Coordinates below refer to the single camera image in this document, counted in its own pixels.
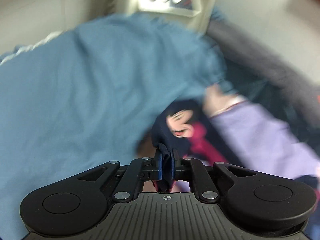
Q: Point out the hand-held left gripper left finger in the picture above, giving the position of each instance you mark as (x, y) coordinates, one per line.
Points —
(160, 166)

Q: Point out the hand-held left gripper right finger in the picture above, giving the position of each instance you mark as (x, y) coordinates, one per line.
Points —
(174, 167)

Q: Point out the navy cartoon print shirt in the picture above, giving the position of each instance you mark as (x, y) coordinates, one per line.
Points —
(172, 140)

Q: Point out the teal blanket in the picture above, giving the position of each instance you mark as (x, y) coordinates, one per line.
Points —
(75, 100)

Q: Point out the dark teal bed cover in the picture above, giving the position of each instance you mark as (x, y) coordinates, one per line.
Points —
(282, 105)

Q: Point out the grey blanket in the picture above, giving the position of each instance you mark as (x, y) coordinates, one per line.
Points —
(262, 60)

